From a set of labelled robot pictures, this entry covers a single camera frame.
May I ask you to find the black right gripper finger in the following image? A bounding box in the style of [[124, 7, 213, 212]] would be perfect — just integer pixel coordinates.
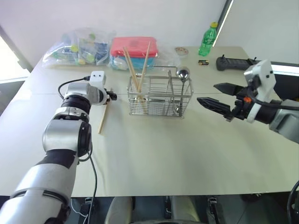
[[197, 97, 235, 118], [213, 82, 242, 96]]

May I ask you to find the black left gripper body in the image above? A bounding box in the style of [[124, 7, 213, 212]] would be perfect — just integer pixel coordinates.
[[104, 88, 118, 105]]

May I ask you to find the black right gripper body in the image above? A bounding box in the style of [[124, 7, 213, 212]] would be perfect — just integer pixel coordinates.
[[230, 84, 256, 122]]

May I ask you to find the metal spoon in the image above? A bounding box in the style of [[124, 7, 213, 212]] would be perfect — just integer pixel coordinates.
[[174, 66, 191, 115]]

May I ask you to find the wooden chopstick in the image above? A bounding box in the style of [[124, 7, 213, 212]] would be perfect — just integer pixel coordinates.
[[136, 41, 151, 100], [125, 46, 148, 114], [98, 104, 108, 134], [123, 47, 146, 114]]

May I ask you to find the black remote controller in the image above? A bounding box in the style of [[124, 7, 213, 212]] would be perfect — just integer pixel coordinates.
[[215, 54, 263, 71]]

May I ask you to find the green plastic bottle yellow cap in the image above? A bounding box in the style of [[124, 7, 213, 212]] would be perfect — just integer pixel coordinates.
[[198, 21, 219, 57]]

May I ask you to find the blue plastic container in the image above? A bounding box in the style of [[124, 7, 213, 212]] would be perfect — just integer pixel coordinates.
[[109, 55, 157, 71]]

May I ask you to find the red lidded food container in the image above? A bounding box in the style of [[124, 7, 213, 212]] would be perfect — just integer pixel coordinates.
[[110, 36, 159, 58]]

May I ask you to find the clear plastic bag with items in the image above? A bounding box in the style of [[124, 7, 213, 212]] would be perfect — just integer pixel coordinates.
[[42, 28, 117, 69]]

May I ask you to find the crumpled clear plastic wrap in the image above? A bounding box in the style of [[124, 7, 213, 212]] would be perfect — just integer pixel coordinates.
[[154, 44, 183, 69]]

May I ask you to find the beige rounded shape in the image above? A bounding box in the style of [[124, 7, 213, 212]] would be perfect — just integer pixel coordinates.
[[104, 196, 134, 224]]

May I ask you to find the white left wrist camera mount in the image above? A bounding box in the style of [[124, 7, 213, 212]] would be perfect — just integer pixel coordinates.
[[88, 70, 108, 106]]

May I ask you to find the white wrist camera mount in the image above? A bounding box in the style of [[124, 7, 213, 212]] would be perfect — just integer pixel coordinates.
[[88, 70, 108, 106], [243, 60, 277, 124]]

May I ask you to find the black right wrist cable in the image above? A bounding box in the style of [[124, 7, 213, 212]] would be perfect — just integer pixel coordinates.
[[247, 87, 299, 109]]

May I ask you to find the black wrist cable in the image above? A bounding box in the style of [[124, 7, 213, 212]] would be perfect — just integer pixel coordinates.
[[247, 87, 299, 109], [57, 76, 92, 100]]

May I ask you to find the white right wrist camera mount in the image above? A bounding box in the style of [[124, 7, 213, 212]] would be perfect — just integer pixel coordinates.
[[243, 60, 277, 124]]

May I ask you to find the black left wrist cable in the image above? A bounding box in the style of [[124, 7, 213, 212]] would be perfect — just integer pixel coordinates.
[[57, 76, 92, 100]]

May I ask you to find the metal wire basket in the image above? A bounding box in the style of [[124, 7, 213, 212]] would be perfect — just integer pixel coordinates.
[[127, 65, 194, 117]]

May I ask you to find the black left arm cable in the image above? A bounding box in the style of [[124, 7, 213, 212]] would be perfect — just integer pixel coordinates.
[[78, 148, 98, 224]]

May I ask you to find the black hanging cable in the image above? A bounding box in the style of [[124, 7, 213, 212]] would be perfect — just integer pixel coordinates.
[[286, 180, 299, 217]]

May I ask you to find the thin white cable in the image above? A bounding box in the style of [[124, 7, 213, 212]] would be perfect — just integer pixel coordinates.
[[70, 198, 89, 217]]

